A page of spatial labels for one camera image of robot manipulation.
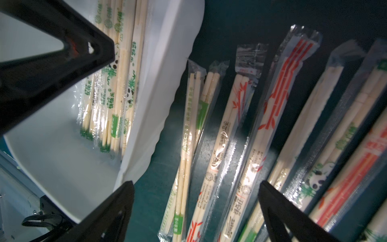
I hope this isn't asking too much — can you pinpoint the chopsticks pair twelfth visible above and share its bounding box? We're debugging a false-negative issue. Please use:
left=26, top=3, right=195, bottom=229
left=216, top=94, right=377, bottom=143
left=158, top=60, right=229, bottom=242

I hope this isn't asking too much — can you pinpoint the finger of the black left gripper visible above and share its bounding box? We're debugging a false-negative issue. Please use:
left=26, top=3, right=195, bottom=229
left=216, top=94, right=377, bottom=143
left=1, top=1, right=114, bottom=134

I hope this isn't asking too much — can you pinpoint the front aluminium mounting rail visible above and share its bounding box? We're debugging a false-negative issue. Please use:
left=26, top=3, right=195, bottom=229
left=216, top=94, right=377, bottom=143
left=1, top=151, right=50, bottom=242

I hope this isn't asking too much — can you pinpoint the white plastic storage box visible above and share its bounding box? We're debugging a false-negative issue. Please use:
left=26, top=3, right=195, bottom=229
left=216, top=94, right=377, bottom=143
left=1, top=1, right=205, bottom=223

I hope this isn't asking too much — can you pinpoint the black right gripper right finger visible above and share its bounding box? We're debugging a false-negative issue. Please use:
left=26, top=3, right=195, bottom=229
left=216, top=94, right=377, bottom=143
left=258, top=180, right=338, bottom=242

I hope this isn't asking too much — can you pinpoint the chopsticks pair thirteenth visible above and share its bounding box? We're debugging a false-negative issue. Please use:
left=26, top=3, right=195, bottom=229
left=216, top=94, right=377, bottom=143
left=172, top=60, right=203, bottom=242

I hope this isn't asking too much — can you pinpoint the chopsticks pair eleventh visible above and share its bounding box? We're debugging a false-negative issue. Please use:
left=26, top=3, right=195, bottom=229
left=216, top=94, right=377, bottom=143
left=216, top=25, right=322, bottom=242

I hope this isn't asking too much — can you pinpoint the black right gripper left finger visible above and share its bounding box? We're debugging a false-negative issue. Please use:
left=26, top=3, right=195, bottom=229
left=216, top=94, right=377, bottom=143
left=56, top=181, right=135, bottom=242

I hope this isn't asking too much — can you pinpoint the wrapped chopsticks panda print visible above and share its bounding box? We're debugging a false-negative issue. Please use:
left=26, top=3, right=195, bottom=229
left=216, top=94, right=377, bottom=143
left=77, top=1, right=148, bottom=158

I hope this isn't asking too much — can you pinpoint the chopsticks red print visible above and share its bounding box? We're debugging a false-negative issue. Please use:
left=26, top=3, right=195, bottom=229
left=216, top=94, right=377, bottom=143
left=185, top=43, right=269, bottom=242

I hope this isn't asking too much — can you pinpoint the chopsticks pair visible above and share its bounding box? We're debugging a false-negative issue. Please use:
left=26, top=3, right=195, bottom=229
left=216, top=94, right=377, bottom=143
left=231, top=39, right=365, bottom=225
left=256, top=38, right=387, bottom=242
left=357, top=200, right=387, bottom=242
left=309, top=110, right=387, bottom=227

